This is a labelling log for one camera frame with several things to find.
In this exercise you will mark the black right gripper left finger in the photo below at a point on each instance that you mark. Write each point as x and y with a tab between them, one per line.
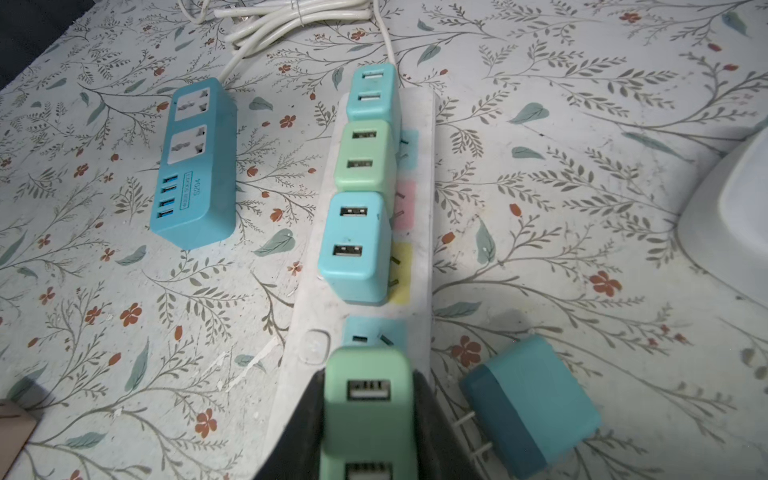
297	452

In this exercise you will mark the blue power strip with USB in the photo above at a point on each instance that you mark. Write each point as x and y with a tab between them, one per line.
195	195

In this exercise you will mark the teal cube adapter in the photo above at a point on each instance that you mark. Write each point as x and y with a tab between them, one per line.
354	259

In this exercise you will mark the teal two-tone plug adapter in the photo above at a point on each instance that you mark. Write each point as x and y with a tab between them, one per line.
530	406

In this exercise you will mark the long white multicolour power strip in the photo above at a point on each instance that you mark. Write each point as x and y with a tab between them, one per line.
321	321

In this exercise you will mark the pink cube adapter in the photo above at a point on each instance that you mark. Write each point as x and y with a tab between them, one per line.
16	426

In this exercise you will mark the light green plug adapter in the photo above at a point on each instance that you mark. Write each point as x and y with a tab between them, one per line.
368	417

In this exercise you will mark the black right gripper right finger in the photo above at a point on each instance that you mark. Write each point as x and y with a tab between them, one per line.
439	453

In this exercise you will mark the white square power socket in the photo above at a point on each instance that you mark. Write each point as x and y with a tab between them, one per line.
723	228

